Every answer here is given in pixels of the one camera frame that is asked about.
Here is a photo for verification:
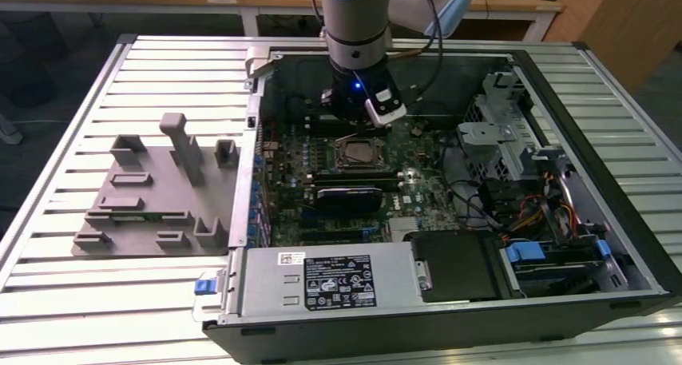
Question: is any blue disk carrier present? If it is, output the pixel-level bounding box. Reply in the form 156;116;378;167
505;240;613;267

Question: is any silver chipset heatsink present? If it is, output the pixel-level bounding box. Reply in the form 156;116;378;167
389;216;422;242

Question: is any silver power supply unit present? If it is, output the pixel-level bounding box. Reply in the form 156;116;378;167
215;244;433;326

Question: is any coloured wire bundle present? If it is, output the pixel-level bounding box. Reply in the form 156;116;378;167
499;173;579;238

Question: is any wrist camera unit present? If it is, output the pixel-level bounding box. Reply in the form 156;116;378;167
363;85;410;129

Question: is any black graphics card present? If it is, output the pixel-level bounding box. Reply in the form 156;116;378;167
314;185;385;216

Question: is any green motherboard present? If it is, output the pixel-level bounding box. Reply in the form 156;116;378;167
258;117;465;248

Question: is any wooden desk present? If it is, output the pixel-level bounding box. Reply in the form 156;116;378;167
58;0;566;42

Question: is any grey parts rack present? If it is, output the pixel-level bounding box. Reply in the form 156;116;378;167
71;112;239;258

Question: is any CPU socket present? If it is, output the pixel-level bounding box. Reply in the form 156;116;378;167
331;137;390;171

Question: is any black open PC case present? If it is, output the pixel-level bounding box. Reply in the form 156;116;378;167
200;45;682;364

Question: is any metal socket cover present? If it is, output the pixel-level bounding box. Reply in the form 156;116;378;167
335;139;386;169

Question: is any black RAM slot bank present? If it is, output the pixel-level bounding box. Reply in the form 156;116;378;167
306;115;394;138
311;171;405;192

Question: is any green RAM stick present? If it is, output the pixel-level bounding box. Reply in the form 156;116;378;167
106;209;188;224

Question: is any wooden cabinet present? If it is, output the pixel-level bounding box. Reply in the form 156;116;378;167
542;0;682;98

